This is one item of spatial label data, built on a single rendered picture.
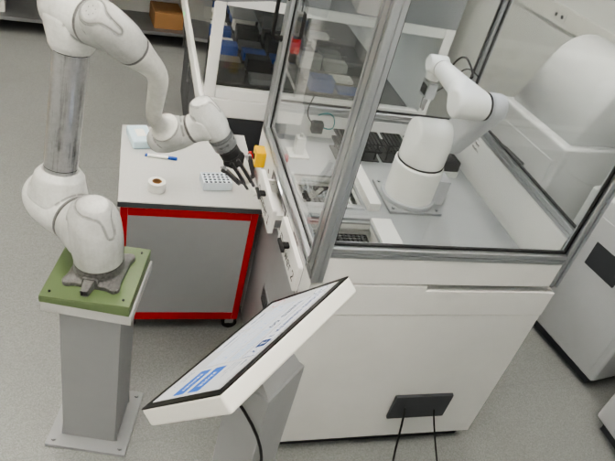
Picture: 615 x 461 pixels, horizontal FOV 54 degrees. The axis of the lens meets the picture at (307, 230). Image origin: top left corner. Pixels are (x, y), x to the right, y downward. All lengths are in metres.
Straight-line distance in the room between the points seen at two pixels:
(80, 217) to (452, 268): 1.19
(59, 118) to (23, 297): 1.41
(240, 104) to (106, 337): 1.41
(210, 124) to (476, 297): 1.11
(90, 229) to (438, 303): 1.18
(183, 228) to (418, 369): 1.11
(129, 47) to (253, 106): 1.41
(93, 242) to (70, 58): 0.53
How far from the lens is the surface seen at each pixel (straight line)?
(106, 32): 1.67
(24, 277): 3.24
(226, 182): 2.56
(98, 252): 1.90
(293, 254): 2.04
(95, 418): 2.48
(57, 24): 1.81
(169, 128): 2.11
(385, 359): 2.31
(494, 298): 2.26
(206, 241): 2.59
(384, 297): 2.05
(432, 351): 2.36
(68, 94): 1.88
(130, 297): 1.96
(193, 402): 1.32
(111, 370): 2.24
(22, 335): 2.97
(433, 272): 2.04
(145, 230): 2.54
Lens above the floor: 2.18
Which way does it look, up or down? 35 degrees down
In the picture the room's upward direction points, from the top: 15 degrees clockwise
